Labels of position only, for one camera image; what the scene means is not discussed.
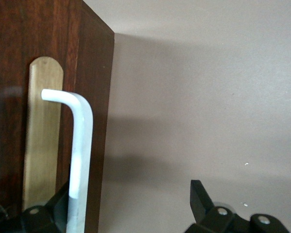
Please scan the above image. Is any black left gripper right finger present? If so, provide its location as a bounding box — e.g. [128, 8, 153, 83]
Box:
[184, 179, 291, 233]

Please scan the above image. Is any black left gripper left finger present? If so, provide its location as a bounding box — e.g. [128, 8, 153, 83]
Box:
[0, 181, 70, 233]

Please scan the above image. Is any white metal drawer handle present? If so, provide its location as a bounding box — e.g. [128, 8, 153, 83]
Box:
[40, 89, 94, 233]

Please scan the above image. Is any wooden drawer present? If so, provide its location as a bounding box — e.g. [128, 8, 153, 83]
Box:
[0, 0, 84, 219]

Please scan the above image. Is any dark red-brown wooden cabinet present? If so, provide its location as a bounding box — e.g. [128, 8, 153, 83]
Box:
[69, 0, 115, 233]

